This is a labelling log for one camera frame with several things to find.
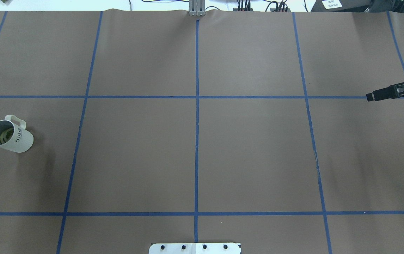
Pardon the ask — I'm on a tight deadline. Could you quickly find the lemon slice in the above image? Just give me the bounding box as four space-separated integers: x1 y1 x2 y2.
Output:
0 128 14 144

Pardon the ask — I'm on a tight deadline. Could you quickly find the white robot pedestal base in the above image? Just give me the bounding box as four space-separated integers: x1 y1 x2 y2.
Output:
148 242 242 254

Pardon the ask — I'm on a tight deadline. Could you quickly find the white HOME mug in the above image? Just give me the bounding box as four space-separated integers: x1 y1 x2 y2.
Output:
0 115 34 153

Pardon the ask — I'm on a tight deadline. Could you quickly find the aluminium frame post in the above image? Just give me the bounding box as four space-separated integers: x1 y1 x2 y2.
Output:
189 0 206 17

